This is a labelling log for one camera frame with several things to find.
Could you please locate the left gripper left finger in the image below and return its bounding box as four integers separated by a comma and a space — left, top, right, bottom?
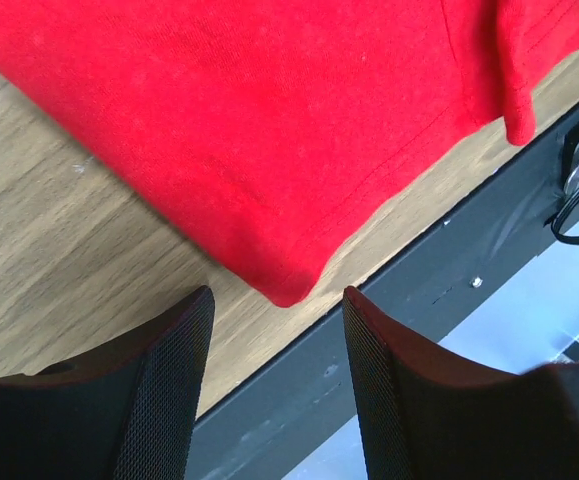
0, 286, 215, 479

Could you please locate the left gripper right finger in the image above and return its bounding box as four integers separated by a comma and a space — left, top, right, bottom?
343, 287, 579, 479

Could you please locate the red t shirt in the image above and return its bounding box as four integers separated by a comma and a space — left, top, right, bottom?
0, 1, 579, 307

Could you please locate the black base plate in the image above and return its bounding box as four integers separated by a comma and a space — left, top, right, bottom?
186, 103, 579, 479

